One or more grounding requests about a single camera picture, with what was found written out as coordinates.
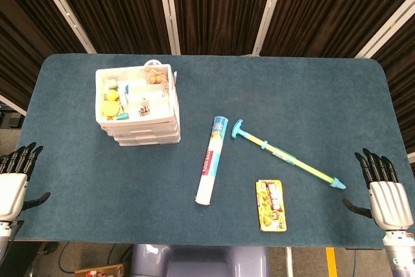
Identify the lavender robot torso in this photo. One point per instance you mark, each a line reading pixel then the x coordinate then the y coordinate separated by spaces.
pixel 197 260

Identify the brown walnut pile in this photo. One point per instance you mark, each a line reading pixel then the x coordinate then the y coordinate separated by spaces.
pixel 156 76

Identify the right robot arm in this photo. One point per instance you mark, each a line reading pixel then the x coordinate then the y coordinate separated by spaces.
pixel 400 254

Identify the blue felt table cover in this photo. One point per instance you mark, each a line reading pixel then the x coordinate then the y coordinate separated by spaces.
pixel 207 89

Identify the white drawer organizer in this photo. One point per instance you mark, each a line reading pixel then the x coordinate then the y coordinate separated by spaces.
pixel 139 131

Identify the yellow floor tape strip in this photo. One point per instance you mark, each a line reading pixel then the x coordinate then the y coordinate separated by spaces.
pixel 331 262

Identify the yellow rubber duck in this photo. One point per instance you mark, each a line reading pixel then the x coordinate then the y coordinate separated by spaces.
pixel 112 96

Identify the yellow snack packet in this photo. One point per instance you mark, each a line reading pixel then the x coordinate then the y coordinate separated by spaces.
pixel 271 205

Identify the blue and yellow water squirter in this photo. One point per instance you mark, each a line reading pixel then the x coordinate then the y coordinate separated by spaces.
pixel 285 157

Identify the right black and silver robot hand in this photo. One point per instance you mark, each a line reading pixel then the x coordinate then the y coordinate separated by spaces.
pixel 387 202

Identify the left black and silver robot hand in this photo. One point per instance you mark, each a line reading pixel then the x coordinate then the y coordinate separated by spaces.
pixel 11 192

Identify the white metal frame post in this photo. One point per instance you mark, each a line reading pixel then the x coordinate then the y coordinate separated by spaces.
pixel 386 25
pixel 65 11
pixel 169 11
pixel 269 11

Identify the white and blue cylindrical tube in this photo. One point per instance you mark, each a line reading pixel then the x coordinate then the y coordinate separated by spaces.
pixel 210 160

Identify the teal small block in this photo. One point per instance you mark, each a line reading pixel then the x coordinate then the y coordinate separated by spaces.
pixel 122 116

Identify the small picture card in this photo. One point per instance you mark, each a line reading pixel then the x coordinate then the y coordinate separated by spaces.
pixel 144 110

